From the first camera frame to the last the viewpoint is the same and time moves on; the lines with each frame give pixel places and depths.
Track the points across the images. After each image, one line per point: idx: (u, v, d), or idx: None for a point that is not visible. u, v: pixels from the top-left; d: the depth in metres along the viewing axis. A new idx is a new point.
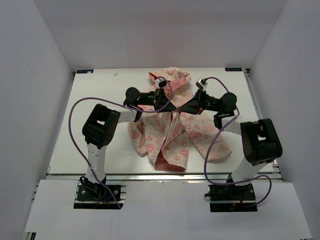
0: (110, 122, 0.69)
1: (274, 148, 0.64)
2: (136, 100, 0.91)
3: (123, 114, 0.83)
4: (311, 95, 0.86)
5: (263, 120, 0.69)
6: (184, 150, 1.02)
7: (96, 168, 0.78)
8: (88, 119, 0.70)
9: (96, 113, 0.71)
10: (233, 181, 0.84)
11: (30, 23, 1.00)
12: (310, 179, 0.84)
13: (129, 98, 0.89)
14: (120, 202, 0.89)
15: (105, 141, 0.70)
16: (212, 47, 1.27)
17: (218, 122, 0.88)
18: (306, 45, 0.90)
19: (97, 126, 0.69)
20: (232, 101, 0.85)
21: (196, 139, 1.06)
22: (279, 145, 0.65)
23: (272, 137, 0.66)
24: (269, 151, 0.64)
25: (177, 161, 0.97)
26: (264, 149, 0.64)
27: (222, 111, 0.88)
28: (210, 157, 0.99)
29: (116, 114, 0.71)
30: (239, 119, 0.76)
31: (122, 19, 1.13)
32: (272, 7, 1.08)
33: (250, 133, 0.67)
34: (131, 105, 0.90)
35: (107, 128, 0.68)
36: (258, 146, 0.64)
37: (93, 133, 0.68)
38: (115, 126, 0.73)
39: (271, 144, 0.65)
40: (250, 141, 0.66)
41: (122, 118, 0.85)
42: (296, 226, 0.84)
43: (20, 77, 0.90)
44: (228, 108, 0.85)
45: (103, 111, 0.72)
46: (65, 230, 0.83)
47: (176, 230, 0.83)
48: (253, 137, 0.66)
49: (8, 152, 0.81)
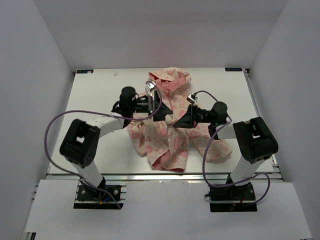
0: (88, 140, 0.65)
1: (270, 143, 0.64)
2: (131, 100, 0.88)
3: (108, 123, 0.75)
4: (311, 94, 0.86)
5: (254, 118, 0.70)
6: (183, 150, 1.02)
7: (91, 175, 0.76)
8: (66, 139, 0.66)
9: (73, 131, 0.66)
10: (233, 182, 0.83)
11: (30, 23, 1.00)
12: (310, 179, 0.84)
13: (125, 93, 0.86)
14: (120, 202, 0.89)
15: (86, 161, 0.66)
16: (212, 47, 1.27)
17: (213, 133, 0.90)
18: (306, 45, 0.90)
19: (75, 145, 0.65)
20: (223, 108, 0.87)
21: (196, 139, 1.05)
22: (274, 141, 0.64)
23: (266, 133, 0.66)
24: (265, 147, 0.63)
25: (176, 162, 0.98)
26: (260, 146, 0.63)
27: (216, 121, 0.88)
28: (210, 158, 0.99)
29: (94, 132, 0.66)
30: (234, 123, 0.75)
31: (122, 19, 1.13)
32: (272, 7, 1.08)
33: (242, 132, 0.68)
34: (126, 102, 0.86)
35: (86, 148, 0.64)
36: (253, 143, 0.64)
37: (72, 153, 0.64)
38: (96, 143, 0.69)
39: (267, 140, 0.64)
40: (245, 140, 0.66)
41: (108, 128, 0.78)
42: (296, 226, 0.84)
43: (20, 78, 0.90)
44: (221, 116, 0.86)
45: (83, 127, 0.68)
46: (66, 230, 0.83)
47: (176, 229, 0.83)
48: (247, 135, 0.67)
49: (8, 152, 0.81)
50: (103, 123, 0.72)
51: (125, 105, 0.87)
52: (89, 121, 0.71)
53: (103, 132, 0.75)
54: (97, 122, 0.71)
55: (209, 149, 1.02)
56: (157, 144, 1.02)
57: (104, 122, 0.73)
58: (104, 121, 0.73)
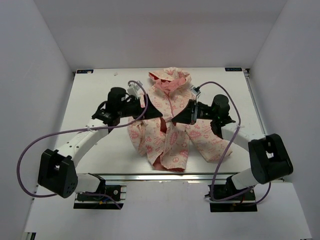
0: (63, 174, 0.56)
1: (284, 167, 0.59)
2: (120, 100, 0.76)
3: (86, 142, 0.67)
4: (311, 95, 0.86)
5: (271, 136, 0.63)
6: (183, 150, 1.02)
7: (84, 186, 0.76)
8: (41, 173, 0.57)
9: (45, 165, 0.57)
10: (237, 189, 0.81)
11: (30, 23, 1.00)
12: (310, 179, 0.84)
13: (114, 92, 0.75)
14: (120, 202, 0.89)
15: (68, 191, 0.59)
16: (212, 47, 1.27)
17: (216, 128, 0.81)
18: (307, 45, 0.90)
19: (52, 179, 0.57)
20: (225, 101, 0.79)
21: (196, 139, 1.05)
22: (290, 164, 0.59)
23: (282, 155, 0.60)
24: (280, 171, 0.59)
25: (176, 162, 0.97)
26: (275, 170, 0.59)
27: (218, 115, 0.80)
28: (210, 158, 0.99)
29: (67, 164, 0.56)
30: (249, 137, 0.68)
31: (122, 19, 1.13)
32: (273, 7, 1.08)
33: (259, 156, 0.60)
34: (113, 103, 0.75)
35: (63, 185, 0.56)
36: (269, 167, 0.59)
37: (51, 187, 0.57)
38: (74, 172, 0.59)
39: (282, 163, 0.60)
40: (261, 165, 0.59)
41: (89, 144, 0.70)
42: (296, 226, 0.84)
43: (20, 77, 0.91)
44: (223, 109, 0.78)
45: (56, 156, 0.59)
46: (66, 230, 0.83)
47: (175, 230, 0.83)
48: (264, 159, 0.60)
49: (8, 151, 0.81)
50: (79, 146, 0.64)
51: (114, 106, 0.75)
52: (63, 148, 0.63)
53: (83, 150, 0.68)
54: (72, 146, 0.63)
55: (209, 149, 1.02)
56: (158, 143, 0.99)
57: (80, 143, 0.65)
58: (79, 144, 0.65)
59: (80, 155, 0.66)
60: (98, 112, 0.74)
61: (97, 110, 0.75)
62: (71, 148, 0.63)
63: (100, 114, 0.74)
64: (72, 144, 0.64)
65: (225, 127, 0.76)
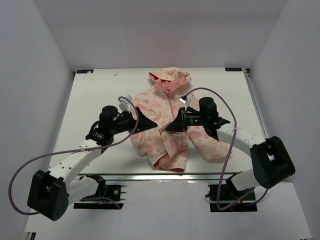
0: (52, 198, 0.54)
1: (287, 170, 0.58)
2: (112, 120, 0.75)
3: (79, 163, 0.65)
4: (311, 95, 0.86)
5: (271, 138, 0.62)
6: (183, 150, 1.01)
7: (83, 192, 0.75)
8: (31, 195, 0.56)
9: (37, 186, 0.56)
10: (237, 190, 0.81)
11: (29, 23, 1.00)
12: (310, 179, 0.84)
13: (105, 113, 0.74)
14: (120, 202, 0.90)
15: (57, 213, 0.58)
16: (212, 47, 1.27)
17: (211, 131, 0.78)
18: (307, 45, 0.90)
19: (42, 201, 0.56)
20: (209, 100, 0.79)
21: (196, 139, 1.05)
22: (291, 166, 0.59)
23: (284, 158, 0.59)
24: (283, 174, 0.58)
25: (176, 162, 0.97)
26: (279, 173, 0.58)
27: (208, 116, 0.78)
28: (210, 158, 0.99)
29: (58, 188, 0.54)
30: (249, 141, 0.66)
31: (122, 19, 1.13)
32: (273, 7, 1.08)
33: (263, 161, 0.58)
34: (105, 124, 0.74)
35: (52, 208, 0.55)
36: (273, 171, 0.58)
37: (41, 209, 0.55)
38: (65, 193, 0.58)
39: (284, 166, 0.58)
40: (265, 169, 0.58)
41: (82, 164, 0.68)
42: (297, 226, 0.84)
43: (20, 77, 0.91)
44: (210, 109, 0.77)
45: (47, 177, 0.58)
46: (66, 230, 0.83)
47: (175, 230, 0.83)
48: (267, 164, 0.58)
49: (8, 152, 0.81)
50: (71, 167, 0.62)
51: (106, 126, 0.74)
52: (55, 169, 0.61)
53: (76, 171, 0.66)
54: (64, 168, 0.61)
55: (209, 149, 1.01)
56: (158, 143, 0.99)
57: (72, 165, 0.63)
58: (72, 165, 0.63)
59: (72, 176, 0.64)
60: (91, 132, 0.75)
61: (90, 129, 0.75)
62: (63, 169, 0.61)
63: (94, 134, 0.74)
64: (65, 165, 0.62)
65: (220, 129, 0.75)
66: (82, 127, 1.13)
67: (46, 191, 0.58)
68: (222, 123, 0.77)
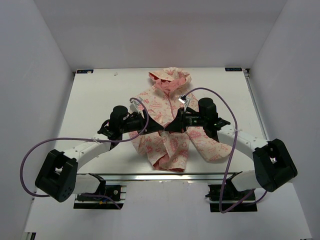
0: (63, 176, 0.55)
1: (289, 172, 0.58)
2: (122, 120, 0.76)
3: (90, 151, 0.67)
4: (311, 95, 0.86)
5: (272, 141, 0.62)
6: (183, 150, 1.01)
7: (81, 190, 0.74)
8: (41, 172, 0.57)
9: (49, 164, 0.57)
10: (237, 190, 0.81)
11: (30, 22, 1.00)
12: (310, 179, 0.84)
13: (115, 113, 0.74)
14: (120, 202, 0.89)
15: (62, 196, 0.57)
16: (212, 47, 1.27)
17: (211, 132, 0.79)
18: (306, 45, 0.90)
19: (51, 179, 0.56)
20: (208, 101, 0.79)
21: (196, 139, 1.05)
22: (293, 168, 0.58)
23: (286, 160, 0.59)
24: (285, 176, 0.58)
25: (176, 162, 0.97)
26: (281, 175, 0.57)
27: (207, 117, 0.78)
28: (210, 158, 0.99)
29: (71, 167, 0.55)
30: (251, 144, 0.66)
31: (122, 19, 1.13)
32: (273, 7, 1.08)
33: (266, 163, 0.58)
34: (114, 123, 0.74)
35: (61, 186, 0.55)
36: (275, 174, 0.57)
37: (48, 187, 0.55)
38: (74, 176, 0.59)
39: (286, 168, 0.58)
40: (267, 171, 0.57)
41: (93, 154, 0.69)
42: (297, 226, 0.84)
43: (20, 77, 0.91)
44: (210, 109, 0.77)
45: (60, 157, 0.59)
46: (66, 230, 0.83)
47: (175, 229, 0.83)
48: (270, 166, 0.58)
49: (9, 151, 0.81)
50: (84, 152, 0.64)
51: (116, 126, 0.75)
52: (69, 150, 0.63)
53: (86, 158, 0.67)
54: (77, 151, 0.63)
55: (209, 149, 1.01)
56: (158, 143, 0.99)
57: (85, 150, 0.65)
58: (84, 150, 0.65)
59: (81, 163, 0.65)
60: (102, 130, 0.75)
61: (101, 126, 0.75)
62: (76, 152, 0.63)
63: (104, 131, 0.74)
64: (78, 149, 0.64)
65: (221, 131, 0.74)
66: (82, 127, 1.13)
67: (55, 172, 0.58)
68: (222, 124, 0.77)
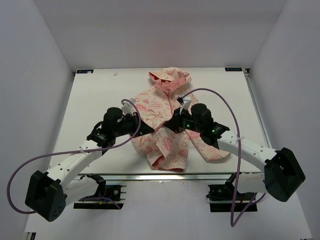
0: (48, 199, 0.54)
1: (299, 180, 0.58)
2: (116, 122, 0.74)
3: (78, 165, 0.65)
4: (311, 94, 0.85)
5: (281, 150, 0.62)
6: (183, 150, 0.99)
7: (80, 196, 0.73)
8: (28, 195, 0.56)
9: (34, 187, 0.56)
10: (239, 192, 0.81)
11: (29, 22, 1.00)
12: (310, 179, 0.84)
13: (109, 114, 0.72)
14: (120, 202, 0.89)
15: (54, 214, 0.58)
16: (212, 47, 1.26)
17: (211, 140, 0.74)
18: (306, 44, 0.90)
19: (38, 202, 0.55)
20: (203, 107, 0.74)
21: (196, 139, 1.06)
22: (303, 176, 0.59)
23: (295, 169, 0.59)
24: (296, 185, 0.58)
25: (176, 162, 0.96)
26: (293, 185, 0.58)
27: (204, 125, 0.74)
28: (210, 157, 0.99)
29: (55, 190, 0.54)
30: (259, 154, 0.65)
31: (122, 18, 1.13)
32: (272, 7, 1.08)
33: (278, 176, 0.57)
34: (108, 125, 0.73)
35: (48, 208, 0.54)
36: (287, 185, 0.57)
37: (37, 209, 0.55)
38: (62, 195, 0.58)
39: (296, 177, 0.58)
40: (280, 181, 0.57)
41: (82, 165, 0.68)
42: (297, 225, 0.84)
43: (20, 77, 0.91)
44: (205, 117, 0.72)
45: (45, 179, 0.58)
46: (66, 230, 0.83)
47: (175, 229, 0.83)
48: (281, 178, 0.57)
49: (9, 151, 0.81)
50: (69, 169, 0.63)
51: (109, 128, 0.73)
52: (53, 171, 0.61)
53: (75, 173, 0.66)
54: (62, 169, 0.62)
55: (209, 149, 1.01)
56: None
57: (71, 166, 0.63)
58: (70, 167, 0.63)
59: (71, 178, 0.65)
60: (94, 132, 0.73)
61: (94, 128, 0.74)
62: (61, 170, 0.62)
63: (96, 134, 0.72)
64: (64, 167, 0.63)
65: (221, 139, 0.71)
66: (82, 127, 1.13)
67: (43, 192, 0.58)
68: (220, 131, 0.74)
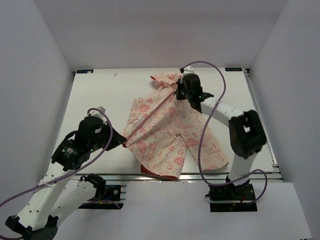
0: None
1: (260, 140, 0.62)
2: (94, 132, 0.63)
3: (47, 201, 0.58)
4: (311, 94, 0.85)
5: (248, 111, 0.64)
6: (178, 158, 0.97)
7: (76, 204, 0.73)
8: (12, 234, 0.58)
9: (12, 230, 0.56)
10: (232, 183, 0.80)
11: (29, 22, 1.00)
12: (310, 179, 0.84)
13: (86, 122, 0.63)
14: (120, 202, 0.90)
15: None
16: (212, 47, 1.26)
17: (195, 103, 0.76)
18: (306, 44, 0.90)
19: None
20: (194, 75, 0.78)
21: (192, 147, 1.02)
22: (264, 137, 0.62)
23: (258, 129, 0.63)
24: (257, 144, 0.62)
25: (170, 170, 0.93)
26: (254, 144, 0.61)
27: (191, 90, 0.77)
28: (206, 168, 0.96)
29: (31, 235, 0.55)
30: (229, 114, 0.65)
31: (122, 19, 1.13)
32: (272, 7, 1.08)
33: (239, 132, 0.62)
34: (82, 134, 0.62)
35: None
36: (248, 143, 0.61)
37: None
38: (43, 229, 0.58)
39: (258, 137, 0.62)
40: (241, 140, 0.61)
41: (55, 195, 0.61)
42: (297, 226, 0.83)
43: (20, 77, 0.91)
44: (193, 83, 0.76)
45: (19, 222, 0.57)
46: (66, 230, 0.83)
47: (175, 230, 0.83)
48: (242, 135, 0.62)
49: (9, 151, 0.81)
50: (39, 210, 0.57)
51: (84, 137, 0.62)
52: (23, 215, 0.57)
53: (52, 203, 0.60)
54: (32, 211, 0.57)
55: (206, 160, 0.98)
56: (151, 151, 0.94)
57: (40, 206, 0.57)
58: (39, 207, 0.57)
59: (49, 210, 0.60)
60: (60, 147, 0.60)
61: (63, 140, 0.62)
62: (30, 213, 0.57)
63: (66, 145, 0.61)
64: (32, 208, 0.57)
65: (203, 102, 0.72)
66: None
67: None
68: (205, 96, 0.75)
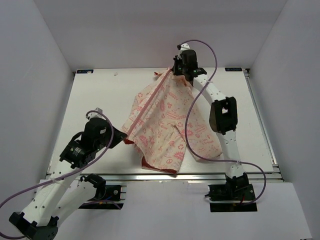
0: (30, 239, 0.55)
1: (232, 122, 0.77)
2: (99, 133, 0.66)
3: (54, 197, 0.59)
4: (311, 94, 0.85)
5: (229, 97, 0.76)
6: (178, 153, 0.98)
7: (77, 204, 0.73)
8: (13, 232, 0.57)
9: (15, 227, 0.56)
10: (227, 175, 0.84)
11: (29, 22, 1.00)
12: (311, 179, 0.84)
13: (92, 123, 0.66)
14: (120, 202, 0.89)
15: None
16: (212, 47, 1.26)
17: (189, 75, 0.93)
18: (306, 44, 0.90)
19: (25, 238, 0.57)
20: (192, 52, 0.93)
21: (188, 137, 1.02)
22: (235, 120, 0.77)
23: (232, 114, 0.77)
24: (228, 125, 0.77)
25: (169, 164, 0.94)
26: (225, 125, 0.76)
27: (187, 65, 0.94)
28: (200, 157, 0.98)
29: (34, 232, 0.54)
30: (214, 96, 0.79)
31: (122, 19, 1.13)
32: (272, 7, 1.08)
33: (217, 114, 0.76)
34: (87, 134, 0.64)
35: None
36: (222, 124, 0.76)
37: None
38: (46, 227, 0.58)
39: (230, 120, 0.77)
40: (216, 120, 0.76)
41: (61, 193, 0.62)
42: (297, 225, 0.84)
43: (20, 77, 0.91)
44: (190, 58, 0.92)
45: (23, 218, 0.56)
46: (66, 230, 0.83)
47: (175, 230, 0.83)
48: (219, 117, 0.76)
49: (9, 151, 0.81)
50: (44, 206, 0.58)
51: (91, 138, 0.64)
52: (29, 211, 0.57)
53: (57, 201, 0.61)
54: (37, 207, 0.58)
55: (200, 149, 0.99)
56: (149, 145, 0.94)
57: (46, 202, 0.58)
58: (45, 203, 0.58)
59: (53, 208, 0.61)
60: (68, 146, 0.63)
61: (70, 141, 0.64)
62: (36, 209, 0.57)
63: (74, 145, 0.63)
64: (38, 204, 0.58)
65: (196, 78, 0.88)
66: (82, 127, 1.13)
67: None
68: (199, 71, 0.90)
